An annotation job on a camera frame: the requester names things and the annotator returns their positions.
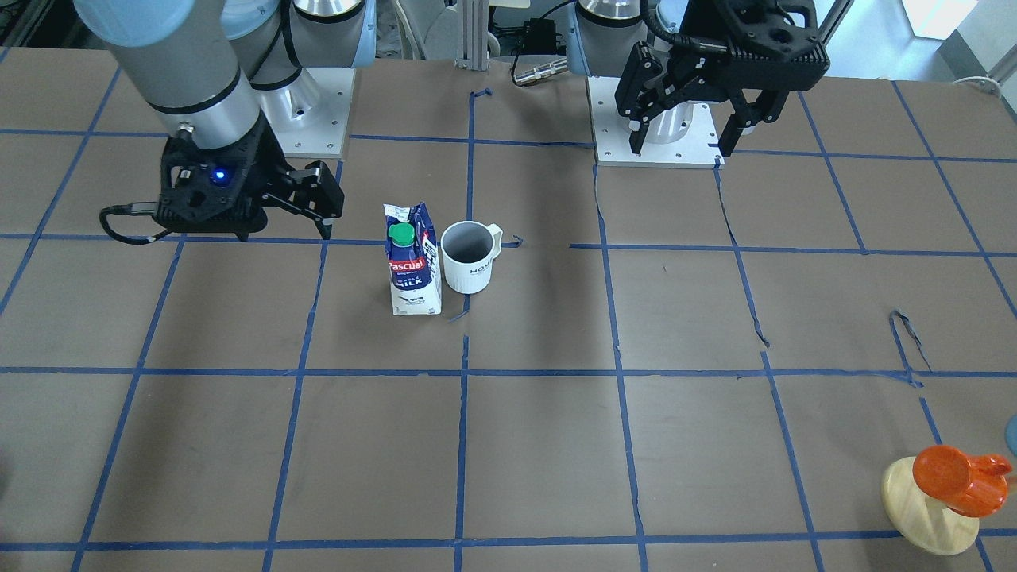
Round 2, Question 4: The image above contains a wooden mug tree stand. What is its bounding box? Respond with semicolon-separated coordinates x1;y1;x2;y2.
880;456;980;556

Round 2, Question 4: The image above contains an aluminium frame post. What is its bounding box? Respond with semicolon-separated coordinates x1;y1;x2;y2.
454;0;490;72

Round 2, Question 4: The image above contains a white mug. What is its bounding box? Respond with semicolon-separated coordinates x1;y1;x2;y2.
440;221;504;296

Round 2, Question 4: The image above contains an orange mug on stand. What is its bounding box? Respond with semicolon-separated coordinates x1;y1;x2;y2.
912;445;1014;518

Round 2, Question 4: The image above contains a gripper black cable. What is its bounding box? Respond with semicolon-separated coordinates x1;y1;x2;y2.
99;203;172;245

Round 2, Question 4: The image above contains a blue white milk carton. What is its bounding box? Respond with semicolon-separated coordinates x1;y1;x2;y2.
384;203;442;316

